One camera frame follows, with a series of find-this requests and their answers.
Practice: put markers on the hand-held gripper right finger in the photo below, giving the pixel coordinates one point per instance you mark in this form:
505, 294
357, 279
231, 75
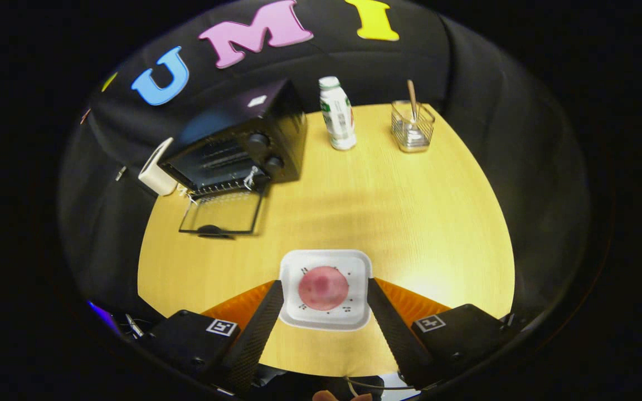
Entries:
396, 334

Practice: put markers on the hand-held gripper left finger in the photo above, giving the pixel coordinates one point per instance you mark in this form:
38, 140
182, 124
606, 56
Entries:
254, 340

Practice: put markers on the white square plate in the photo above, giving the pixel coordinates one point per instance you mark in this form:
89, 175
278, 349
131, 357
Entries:
321, 320

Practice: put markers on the round pink meat slice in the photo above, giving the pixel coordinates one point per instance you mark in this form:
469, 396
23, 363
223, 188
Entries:
324, 288

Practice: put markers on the black toaster oven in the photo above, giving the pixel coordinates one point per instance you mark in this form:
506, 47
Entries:
232, 150

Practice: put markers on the white pop-up toaster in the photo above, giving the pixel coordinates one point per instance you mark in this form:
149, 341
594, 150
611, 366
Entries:
155, 172

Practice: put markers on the clear square utensil holder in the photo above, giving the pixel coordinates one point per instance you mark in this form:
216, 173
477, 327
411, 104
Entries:
413, 136

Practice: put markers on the grey clip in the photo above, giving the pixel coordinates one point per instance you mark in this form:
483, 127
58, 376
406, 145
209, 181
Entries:
121, 173

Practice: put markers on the white bottle with green label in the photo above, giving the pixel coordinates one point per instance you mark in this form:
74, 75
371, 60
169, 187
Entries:
336, 114

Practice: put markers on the wooden stick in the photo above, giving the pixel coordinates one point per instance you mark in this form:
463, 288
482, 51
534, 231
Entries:
412, 97

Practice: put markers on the red clothespin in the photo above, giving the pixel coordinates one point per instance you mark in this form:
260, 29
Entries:
84, 116

